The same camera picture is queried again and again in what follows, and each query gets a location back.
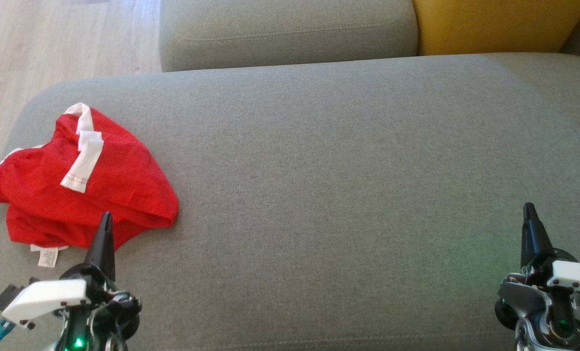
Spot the yellow sofa cushion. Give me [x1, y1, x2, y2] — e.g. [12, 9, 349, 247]
[412, 0, 580, 56]

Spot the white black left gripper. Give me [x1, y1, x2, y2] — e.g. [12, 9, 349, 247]
[2, 211, 141, 325]

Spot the large grey sofa seat cushion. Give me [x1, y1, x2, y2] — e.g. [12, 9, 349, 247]
[0, 53, 580, 351]

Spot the red and white sports garment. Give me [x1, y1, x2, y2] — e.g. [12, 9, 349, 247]
[0, 102, 179, 268]

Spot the grey sofa back cushion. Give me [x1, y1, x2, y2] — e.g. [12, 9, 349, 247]
[159, 0, 420, 73]

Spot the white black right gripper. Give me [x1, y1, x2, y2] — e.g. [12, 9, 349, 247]
[495, 202, 580, 320]

